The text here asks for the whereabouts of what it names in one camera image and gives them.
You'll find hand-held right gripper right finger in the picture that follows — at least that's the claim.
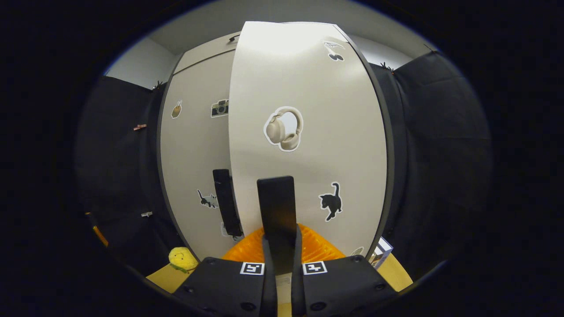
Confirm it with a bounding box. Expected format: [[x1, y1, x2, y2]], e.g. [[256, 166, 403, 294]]
[[291, 224, 399, 317]]

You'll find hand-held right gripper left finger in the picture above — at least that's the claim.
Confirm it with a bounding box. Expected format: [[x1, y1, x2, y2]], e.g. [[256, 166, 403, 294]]
[[173, 225, 279, 317]]

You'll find black door handle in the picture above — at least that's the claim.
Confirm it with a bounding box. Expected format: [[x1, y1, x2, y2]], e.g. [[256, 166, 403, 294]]
[[257, 176, 298, 276], [212, 169, 244, 238]]

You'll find camera sticker shoe cabinet door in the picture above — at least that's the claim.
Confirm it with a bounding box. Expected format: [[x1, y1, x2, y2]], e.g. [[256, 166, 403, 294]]
[[160, 49, 241, 260]]

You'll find double-door shoe cabinet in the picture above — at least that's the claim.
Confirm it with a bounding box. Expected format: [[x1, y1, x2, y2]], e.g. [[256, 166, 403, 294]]
[[156, 21, 396, 265]]

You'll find headphone sticker shoe cabinet door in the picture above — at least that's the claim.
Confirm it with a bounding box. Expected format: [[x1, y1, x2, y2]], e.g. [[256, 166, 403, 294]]
[[228, 21, 388, 260]]

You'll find beige cabinet top drawer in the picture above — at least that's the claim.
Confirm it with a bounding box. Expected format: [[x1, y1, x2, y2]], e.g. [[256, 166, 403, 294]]
[[174, 32, 242, 75]]

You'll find yellow plush toy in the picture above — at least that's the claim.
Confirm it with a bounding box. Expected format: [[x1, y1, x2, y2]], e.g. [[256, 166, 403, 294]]
[[169, 247, 199, 272]]

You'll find black backdrop cloth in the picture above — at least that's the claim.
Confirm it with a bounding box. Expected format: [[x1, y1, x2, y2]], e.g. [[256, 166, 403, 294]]
[[75, 49, 492, 282]]

